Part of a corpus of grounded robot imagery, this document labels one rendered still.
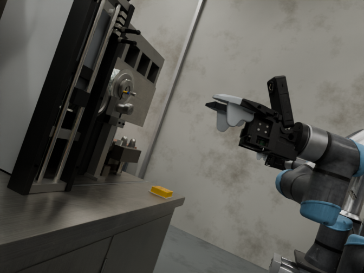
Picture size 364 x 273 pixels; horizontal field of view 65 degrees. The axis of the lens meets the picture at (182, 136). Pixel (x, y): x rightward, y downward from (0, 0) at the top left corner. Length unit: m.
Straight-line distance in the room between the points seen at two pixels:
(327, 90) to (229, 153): 1.45
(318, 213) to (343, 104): 3.34
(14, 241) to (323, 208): 0.57
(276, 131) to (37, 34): 0.68
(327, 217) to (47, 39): 0.81
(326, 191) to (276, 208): 3.16
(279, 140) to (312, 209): 0.16
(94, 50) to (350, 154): 0.65
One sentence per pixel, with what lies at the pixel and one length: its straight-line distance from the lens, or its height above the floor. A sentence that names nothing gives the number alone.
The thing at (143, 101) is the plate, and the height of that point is 1.31.
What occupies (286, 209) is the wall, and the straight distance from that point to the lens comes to 3.82.
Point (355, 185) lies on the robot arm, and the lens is 1.55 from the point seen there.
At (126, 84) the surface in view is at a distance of 1.10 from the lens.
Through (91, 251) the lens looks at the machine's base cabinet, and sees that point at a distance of 0.81.
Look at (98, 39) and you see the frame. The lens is 0.82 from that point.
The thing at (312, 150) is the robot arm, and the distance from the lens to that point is 0.64.
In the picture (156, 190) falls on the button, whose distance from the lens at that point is 1.15.
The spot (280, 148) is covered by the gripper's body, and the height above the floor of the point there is 1.18.
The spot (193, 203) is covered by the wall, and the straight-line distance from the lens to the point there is 3.98.
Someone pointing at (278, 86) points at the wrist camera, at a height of 1.30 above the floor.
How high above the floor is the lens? 1.13
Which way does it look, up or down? 1 degrees up
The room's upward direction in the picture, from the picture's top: 19 degrees clockwise
